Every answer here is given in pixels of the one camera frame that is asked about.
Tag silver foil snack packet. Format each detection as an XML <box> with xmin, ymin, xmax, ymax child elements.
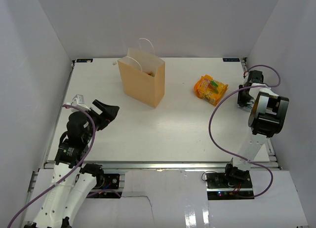
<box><xmin>238</xmin><ymin>103</ymin><xmax>253</xmax><ymax>112</ymax></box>

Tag blue label corner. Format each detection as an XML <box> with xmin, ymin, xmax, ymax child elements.
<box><xmin>223</xmin><ymin>58</ymin><xmax>240</xmax><ymax>62</ymax></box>
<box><xmin>76</xmin><ymin>58</ymin><xmax>93</xmax><ymax>63</ymax></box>

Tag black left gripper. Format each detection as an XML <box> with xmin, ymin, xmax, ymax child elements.
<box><xmin>84</xmin><ymin>99</ymin><xmax>119</xmax><ymax>142</ymax></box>

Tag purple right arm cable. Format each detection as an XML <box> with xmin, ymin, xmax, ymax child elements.
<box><xmin>208</xmin><ymin>65</ymin><xmax>282</xmax><ymax>198</ymax></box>

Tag orange yellow candy bag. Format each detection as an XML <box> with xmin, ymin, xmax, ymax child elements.
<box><xmin>194</xmin><ymin>75</ymin><xmax>229</xmax><ymax>106</ymax></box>

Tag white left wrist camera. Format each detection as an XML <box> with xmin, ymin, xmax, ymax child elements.
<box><xmin>65</xmin><ymin>94</ymin><xmax>90</xmax><ymax>112</ymax></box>

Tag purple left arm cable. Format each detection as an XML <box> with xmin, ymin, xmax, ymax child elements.
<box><xmin>6</xmin><ymin>104</ymin><xmax>121</xmax><ymax>228</ymax></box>

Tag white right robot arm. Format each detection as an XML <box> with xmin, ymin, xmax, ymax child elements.
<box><xmin>223</xmin><ymin>70</ymin><xmax>289</xmax><ymax>188</ymax></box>

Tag brown paper bag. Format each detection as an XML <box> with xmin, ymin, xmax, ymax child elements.
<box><xmin>118</xmin><ymin>48</ymin><xmax>165</xmax><ymax>108</ymax></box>

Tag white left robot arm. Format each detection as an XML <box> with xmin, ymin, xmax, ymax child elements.
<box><xmin>26</xmin><ymin>95</ymin><xmax>119</xmax><ymax>228</ymax></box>

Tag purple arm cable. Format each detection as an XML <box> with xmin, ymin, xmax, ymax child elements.
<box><xmin>208</xmin><ymin>65</ymin><xmax>282</xmax><ymax>198</ymax></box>
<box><xmin>6</xmin><ymin>104</ymin><xmax>121</xmax><ymax>228</ymax></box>

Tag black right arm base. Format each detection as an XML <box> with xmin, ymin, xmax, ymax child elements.
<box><xmin>201</xmin><ymin>171</ymin><xmax>254</xmax><ymax>201</ymax></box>

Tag blue label left corner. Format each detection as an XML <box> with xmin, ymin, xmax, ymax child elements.
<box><xmin>76</xmin><ymin>58</ymin><xmax>93</xmax><ymax>63</ymax></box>

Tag blue label right corner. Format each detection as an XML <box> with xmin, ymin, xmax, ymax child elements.
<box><xmin>223</xmin><ymin>58</ymin><xmax>240</xmax><ymax>62</ymax></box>

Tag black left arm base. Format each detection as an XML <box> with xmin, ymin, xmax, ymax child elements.
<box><xmin>87</xmin><ymin>173</ymin><xmax>122</xmax><ymax>198</ymax></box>

